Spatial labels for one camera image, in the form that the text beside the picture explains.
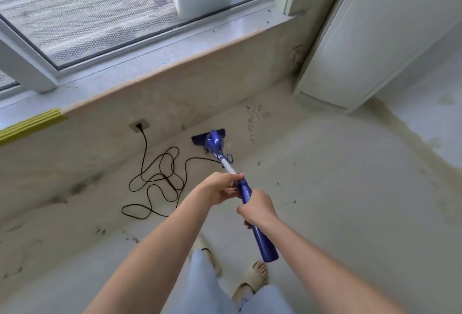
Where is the person's left hand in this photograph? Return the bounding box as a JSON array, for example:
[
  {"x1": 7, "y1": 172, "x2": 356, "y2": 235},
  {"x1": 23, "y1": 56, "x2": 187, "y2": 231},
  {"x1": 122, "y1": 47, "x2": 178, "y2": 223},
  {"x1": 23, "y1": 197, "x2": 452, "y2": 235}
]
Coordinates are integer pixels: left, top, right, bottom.
[{"x1": 199, "y1": 172, "x2": 246, "y2": 207}]

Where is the stone window sill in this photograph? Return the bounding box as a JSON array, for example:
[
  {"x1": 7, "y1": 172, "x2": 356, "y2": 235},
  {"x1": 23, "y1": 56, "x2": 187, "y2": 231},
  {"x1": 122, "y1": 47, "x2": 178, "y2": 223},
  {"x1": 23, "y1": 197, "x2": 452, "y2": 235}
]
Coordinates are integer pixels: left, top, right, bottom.
[{"x1": 0, "y1": 12, "x2": 296, "y2": 134}]

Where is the person's right hand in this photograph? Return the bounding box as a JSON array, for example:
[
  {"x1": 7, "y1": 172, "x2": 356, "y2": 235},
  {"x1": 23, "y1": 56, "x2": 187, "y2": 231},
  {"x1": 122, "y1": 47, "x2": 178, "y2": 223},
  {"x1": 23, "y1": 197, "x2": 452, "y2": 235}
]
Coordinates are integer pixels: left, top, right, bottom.
[{"x1": 236, "y1": 189, "x2": 281, "y2": 230}]

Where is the person's right jeans leg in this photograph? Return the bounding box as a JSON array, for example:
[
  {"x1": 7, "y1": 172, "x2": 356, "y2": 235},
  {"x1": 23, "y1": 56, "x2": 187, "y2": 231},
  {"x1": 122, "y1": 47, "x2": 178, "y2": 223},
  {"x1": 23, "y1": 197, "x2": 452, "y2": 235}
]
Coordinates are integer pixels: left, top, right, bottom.
[{"x1": 239, "y1": 284, "x2": 290, "y2": 314}]

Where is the white window frame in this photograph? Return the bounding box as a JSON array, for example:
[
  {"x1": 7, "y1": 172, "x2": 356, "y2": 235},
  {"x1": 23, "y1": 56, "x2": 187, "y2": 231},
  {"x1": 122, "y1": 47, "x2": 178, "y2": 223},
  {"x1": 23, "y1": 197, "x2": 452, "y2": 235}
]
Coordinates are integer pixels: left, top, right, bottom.
[{"x1": 0, "y1": 0, "x2": 301, "y2": 95}]

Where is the beige left slipper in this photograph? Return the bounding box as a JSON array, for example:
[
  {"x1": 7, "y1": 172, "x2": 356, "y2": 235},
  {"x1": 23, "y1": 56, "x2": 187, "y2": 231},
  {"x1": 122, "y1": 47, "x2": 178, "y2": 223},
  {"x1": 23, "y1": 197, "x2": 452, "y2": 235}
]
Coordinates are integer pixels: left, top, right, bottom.
[{"x1": 194, "y1": 234, "x2": 223, "y2": 277}]

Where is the wall socket with black plug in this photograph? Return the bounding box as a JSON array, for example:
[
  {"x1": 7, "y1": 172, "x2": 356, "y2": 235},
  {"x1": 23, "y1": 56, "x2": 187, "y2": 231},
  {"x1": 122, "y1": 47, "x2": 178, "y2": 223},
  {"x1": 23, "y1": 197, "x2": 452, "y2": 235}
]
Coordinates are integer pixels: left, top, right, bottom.
[{"x1": 129, "y1": 118, "x2": 151, "y2": 134}]

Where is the person's left jeans leg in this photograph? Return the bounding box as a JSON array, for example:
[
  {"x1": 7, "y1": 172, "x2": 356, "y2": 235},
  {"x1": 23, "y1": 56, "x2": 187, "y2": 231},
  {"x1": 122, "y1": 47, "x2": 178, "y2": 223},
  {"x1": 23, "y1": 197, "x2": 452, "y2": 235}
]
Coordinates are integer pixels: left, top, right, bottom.
[{"x1": 180, "y1": 249, "x2": 235, "y2": 314}]

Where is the white cabinet door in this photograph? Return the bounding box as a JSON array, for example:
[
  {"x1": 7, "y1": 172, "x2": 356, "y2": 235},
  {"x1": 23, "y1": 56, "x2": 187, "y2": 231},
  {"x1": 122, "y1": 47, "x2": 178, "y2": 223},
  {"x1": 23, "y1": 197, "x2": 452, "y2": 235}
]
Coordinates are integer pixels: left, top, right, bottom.
[{"x1": 292, "y1": 0, "x2": 462, "y2": 113}]

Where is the metal mesh grating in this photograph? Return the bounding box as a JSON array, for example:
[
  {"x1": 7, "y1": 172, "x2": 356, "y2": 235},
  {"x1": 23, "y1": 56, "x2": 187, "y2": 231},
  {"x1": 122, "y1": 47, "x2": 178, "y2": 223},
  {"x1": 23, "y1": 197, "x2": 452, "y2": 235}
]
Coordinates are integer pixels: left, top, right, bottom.
[{"x1": 0, "y1": 0, "x2": 257, "y2": 63}]

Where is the blue stick vacuum cleaner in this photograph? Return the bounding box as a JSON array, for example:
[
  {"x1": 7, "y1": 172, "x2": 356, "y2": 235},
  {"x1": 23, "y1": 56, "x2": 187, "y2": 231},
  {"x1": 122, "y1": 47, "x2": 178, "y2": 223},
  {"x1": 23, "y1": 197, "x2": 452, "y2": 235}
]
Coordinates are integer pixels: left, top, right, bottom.
[{"x1": 191, "y1": 129, "x2": 280, "y2": 263}]

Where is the black power cord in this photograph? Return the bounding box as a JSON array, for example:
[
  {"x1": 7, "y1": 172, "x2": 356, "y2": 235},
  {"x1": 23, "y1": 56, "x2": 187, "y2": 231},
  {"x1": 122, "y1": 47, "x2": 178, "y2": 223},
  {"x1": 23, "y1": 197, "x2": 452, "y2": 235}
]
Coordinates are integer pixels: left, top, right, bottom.
[{"x1": 121, "y1": 127, "x2": 223, "y2": 221}]

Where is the beige right slipper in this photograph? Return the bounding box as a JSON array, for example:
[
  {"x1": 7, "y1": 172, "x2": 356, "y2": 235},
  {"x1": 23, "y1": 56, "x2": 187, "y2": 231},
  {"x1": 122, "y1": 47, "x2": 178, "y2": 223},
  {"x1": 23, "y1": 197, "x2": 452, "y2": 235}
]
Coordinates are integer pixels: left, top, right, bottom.
[{"x1": 231, "y1": 260, "x2": 270, "y2": 306}]

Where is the yellow sponge strip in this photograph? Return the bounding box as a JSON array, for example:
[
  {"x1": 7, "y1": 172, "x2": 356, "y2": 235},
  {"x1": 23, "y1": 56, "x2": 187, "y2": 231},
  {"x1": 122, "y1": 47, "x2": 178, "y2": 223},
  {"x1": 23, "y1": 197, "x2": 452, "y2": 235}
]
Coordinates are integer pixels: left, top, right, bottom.
[{"x1": 0, "y1": 108, "x2": 69, "y2": 147}]

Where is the person's left forearm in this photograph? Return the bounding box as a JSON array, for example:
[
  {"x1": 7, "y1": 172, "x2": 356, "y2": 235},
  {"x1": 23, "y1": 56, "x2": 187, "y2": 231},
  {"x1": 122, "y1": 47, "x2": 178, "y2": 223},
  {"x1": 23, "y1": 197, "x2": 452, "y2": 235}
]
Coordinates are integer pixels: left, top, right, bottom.
[{"x1": 82, "y1": 188, "x2": 211, "y2": 314}]

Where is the person's jeans leg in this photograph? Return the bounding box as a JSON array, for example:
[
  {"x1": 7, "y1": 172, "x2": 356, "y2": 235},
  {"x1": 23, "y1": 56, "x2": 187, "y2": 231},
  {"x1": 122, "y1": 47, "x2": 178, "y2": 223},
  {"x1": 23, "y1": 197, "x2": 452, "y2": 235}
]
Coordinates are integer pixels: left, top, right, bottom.
[
  {"x1": 180, "y1": 249, "x2": 235, "y2": 314},
  {"x1": 239, "y1": 284, "x2": 290, "y2": 314}
]

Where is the person's right forearm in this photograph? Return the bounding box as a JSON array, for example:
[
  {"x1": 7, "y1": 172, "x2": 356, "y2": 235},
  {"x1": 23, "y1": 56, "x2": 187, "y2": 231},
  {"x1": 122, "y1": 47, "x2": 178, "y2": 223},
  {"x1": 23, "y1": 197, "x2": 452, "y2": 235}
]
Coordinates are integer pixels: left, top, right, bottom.
[{"x1": 261, "y1": 216, "x2": 408, "y2": 314}]

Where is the beige slipper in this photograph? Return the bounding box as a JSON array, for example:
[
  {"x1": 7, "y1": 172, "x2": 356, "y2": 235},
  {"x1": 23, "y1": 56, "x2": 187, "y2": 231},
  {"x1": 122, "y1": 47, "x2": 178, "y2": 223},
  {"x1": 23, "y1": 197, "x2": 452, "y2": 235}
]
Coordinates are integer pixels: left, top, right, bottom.
[
  {"x1": 231, "y1": 260, "x2": 270, "y2": 306},
  {"x1": 194, "y1": 234, "x2": 223, "y2": 277}
]

